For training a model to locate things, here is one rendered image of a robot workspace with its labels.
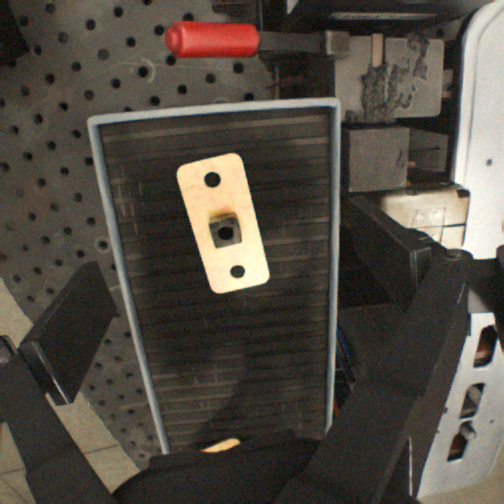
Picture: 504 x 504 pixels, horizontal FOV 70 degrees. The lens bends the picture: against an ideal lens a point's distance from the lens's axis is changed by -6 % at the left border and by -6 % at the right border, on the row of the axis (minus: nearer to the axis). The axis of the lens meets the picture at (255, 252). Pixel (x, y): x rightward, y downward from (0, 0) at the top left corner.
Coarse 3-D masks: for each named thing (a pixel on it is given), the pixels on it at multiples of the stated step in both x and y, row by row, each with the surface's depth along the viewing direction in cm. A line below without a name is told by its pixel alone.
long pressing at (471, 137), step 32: (480, 32) 34; (480, 64) 35; (480, 96) 37; (480, 128) 38; (448, 160) 40; (480, 160) 39; (480, 192) 41; (480, 224) 42; (480, 256) 44; (480, 320) 48; (448, 416) 54; (480, 416) 55; (448, 448) 57; (480, 448) 58; (448, 480) 61; (480, 480) 62
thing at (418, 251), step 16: (352, 208) 18; (368, 208) 17; (352, 224) 19; (368, 224) 16; (384, 224) 15; (400, 224) 14; (368, 240) 17; (384, 240) 14; (400, 240) 13; (416, 240) 13; (368, 256) 17; (384, 256) 15; (400, 256) 13; (416, 256) 12; (384, 272) 15; (400, 272) 13; (416, 272) 12; (384, 288) 16; (400, 288) 14; (416, 288) 13; (400, 304) 14
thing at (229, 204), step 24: (192, 168) 21; (216, 168) 22; (240, 168) 22; (192, 192) 22; (216, 192) 22; (240, 192) 22; (192, 216) 23; (216, 216) 23; (240, 216) 23; (216, 240) 22; (240, 240) 22; (216, 264) 24; (240, 264) 24; (264, 264) 24; (216, 288) 24
